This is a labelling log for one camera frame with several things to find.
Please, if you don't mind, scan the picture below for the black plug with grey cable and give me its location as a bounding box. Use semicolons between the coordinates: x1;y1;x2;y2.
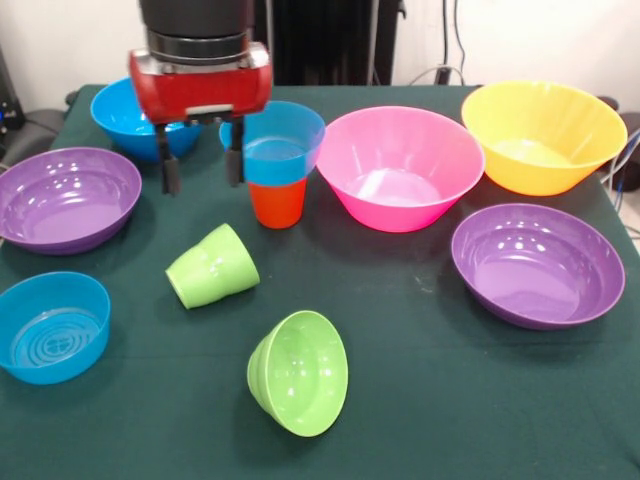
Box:
409;63;464;86

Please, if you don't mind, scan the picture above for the dark green tablecloth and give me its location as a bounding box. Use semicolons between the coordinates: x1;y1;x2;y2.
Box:
0;83;640;480

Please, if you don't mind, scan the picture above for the pink bowl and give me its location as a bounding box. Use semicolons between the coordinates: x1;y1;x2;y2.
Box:
314;106;486;234

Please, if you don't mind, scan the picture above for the blue bowl with ringed bottom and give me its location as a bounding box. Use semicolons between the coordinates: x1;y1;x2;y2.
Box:
0;271;112;386
218;100;327;187

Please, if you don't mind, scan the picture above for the small green bowl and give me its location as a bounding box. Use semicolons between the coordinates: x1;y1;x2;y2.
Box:
246;310;350;439

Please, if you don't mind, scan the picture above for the yellow-orange bowl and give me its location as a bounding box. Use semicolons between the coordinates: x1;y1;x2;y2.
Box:
460;79;629;197

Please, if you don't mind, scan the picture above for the black rounded seat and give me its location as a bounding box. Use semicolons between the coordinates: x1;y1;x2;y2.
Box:
9;106;67;166

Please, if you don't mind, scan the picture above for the black equipment rack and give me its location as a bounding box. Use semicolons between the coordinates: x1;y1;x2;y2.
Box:
0;47;25;151

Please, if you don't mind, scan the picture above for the light blue cable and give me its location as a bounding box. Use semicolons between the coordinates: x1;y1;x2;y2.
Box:
597;127;640;194

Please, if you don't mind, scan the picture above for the deep smooth blue bowl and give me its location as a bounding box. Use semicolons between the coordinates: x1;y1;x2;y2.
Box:
89;77;204;164

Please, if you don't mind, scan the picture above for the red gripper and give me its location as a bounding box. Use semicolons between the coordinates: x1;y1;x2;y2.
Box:
128;42;274;198

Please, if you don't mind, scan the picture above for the orange cup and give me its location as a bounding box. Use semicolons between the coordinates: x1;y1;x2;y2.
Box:
247;175;309;230

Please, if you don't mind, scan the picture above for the purple bowl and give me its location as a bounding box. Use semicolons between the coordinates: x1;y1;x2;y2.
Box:
450;202;626;331
0;146;143;256

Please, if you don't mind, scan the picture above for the green cup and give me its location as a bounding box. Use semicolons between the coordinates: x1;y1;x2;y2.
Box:
165;222;261;310

